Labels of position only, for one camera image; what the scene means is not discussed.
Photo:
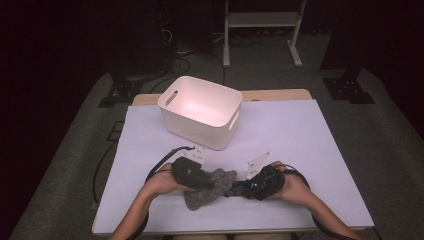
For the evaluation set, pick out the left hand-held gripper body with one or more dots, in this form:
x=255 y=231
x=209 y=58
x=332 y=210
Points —
x=191 y=173

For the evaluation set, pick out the person's right hand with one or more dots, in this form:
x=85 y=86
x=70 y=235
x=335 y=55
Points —
x=295 y=190

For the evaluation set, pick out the black stand base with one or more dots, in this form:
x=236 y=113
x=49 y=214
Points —
x=120 y=93
x=348 y=90

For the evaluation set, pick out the black floor socket frame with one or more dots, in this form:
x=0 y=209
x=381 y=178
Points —
x=115 y=131

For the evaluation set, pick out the wooden table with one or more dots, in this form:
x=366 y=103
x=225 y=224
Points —
x=283 y=94

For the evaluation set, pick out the gray fuzzy cloth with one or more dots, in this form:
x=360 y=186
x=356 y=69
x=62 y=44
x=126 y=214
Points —
x=206 y=195

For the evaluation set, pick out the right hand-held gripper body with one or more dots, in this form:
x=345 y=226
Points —
x=266 y=183

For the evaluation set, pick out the person's left hand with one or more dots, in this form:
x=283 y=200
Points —
x=161 y=183

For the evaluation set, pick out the white plastic bin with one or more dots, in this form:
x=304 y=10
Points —
x=200 y=110

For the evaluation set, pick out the white metal stand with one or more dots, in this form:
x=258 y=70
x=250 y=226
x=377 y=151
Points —
x=263 y=19

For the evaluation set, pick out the white table sheet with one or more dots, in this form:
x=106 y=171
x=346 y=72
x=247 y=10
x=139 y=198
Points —
x=283 y=133

